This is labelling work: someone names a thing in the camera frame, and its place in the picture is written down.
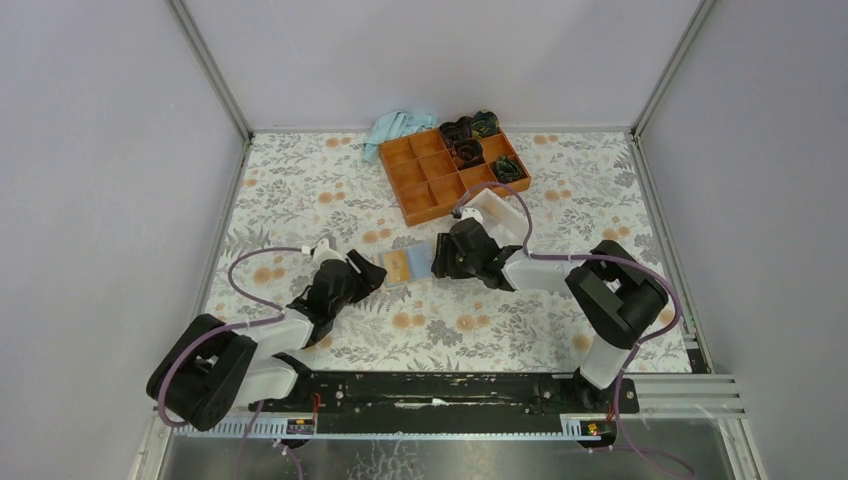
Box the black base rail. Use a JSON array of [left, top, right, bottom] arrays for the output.
[[261, 371, 640, 436]]

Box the dark rolled band corner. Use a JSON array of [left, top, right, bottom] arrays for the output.
[[471, 110, 501, 139]]

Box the light blue cloth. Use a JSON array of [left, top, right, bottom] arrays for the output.
[[363, 110, 438, 164]]

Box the dark rolled band right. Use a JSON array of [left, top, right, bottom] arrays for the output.
[[490, 154, 527, 184]]

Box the dark rolled band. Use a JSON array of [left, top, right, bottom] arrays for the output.
[[490, 154, 527, 184], [451, 138, 485, 170], [438, 116, 473, 149]]

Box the dark rolled band top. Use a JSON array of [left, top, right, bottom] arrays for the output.
[[438, 116, 473, 149]]

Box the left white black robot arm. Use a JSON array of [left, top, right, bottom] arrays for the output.
[[146, 250, 387, 431]]

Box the white card box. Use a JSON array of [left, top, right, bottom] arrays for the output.
[[461, 188, 529, 247]]

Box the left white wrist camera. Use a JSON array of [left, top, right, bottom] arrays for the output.
[[310, 237, 345, 266]]

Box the purple cable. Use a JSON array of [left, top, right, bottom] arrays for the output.
[[451, 181, 698, 478], [158, 246, 316, 429]]

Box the orange compartment tray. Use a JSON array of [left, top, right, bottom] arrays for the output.
[[378, 129, 532, 226]]

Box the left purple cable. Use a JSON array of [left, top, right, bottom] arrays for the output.
[[158, 246, 316, 429]]

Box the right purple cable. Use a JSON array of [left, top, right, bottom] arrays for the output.
[[451, 181, 698, 478]]

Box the dark rolled band middle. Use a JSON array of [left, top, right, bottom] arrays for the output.
[[451, 138, 485, 170]]

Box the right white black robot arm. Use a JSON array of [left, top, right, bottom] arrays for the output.
[[431, 218, 681, 412]]

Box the beige card holder wallet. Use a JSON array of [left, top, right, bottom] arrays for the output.
[[374, 242, 435, 288]]

